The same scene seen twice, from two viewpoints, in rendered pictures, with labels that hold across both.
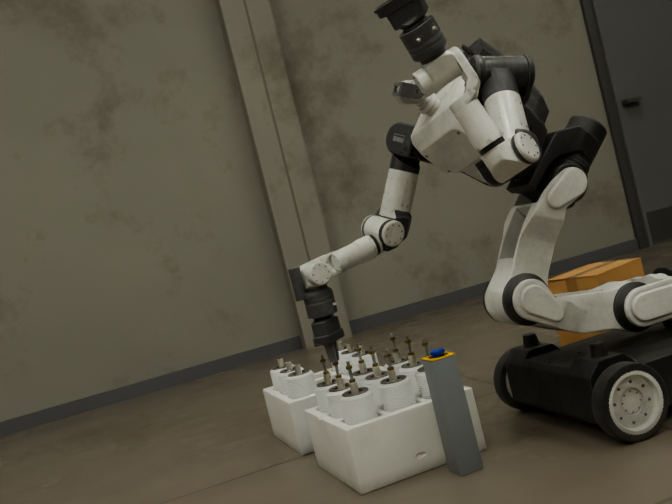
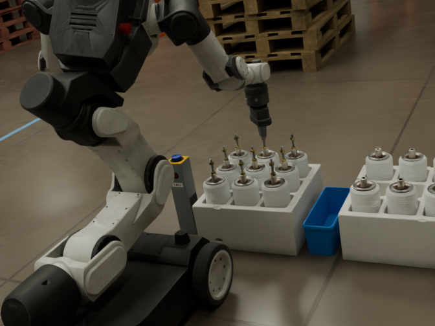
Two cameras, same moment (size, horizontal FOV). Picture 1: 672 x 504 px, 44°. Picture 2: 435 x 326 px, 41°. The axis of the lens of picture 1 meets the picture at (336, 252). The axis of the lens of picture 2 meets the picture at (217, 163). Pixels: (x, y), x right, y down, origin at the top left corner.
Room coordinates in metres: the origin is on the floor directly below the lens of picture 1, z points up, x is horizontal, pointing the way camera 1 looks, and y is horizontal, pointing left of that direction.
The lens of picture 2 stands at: (3.84, -1.52, 1.16)
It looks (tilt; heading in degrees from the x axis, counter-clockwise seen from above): 23 degrees down; 137
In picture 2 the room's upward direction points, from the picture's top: 11 degrees counter-clockwise
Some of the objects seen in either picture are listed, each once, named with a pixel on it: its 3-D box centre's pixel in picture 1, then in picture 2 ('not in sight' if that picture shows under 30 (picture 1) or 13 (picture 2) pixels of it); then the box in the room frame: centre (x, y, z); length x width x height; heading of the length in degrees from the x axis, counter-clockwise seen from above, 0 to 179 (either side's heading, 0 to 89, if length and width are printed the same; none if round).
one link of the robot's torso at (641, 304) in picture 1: (637, 301); (82, 265); (2.42, -0.82, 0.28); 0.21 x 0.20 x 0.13; 107
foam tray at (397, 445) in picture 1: (391, 428); (261, 204); (2.43, -0.03, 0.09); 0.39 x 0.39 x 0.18; 19
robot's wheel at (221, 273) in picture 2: (524, 378); (213, 273); (2.59, -0.48, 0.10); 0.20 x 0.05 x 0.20; 107
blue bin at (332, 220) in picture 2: not in sight; (329, 220); (2.70, 0.03, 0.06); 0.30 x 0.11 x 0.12; 108
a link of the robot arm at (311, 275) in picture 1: (312, 283); (253, 77); (2.38, 0.09, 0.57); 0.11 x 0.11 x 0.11; 23
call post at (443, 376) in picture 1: (452, 413); (184, 195); (2.18, -0.20, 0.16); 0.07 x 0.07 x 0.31; 19
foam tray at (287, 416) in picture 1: (332, 403); (409, 213); (2.95, 0.15, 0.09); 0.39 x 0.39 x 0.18; 18
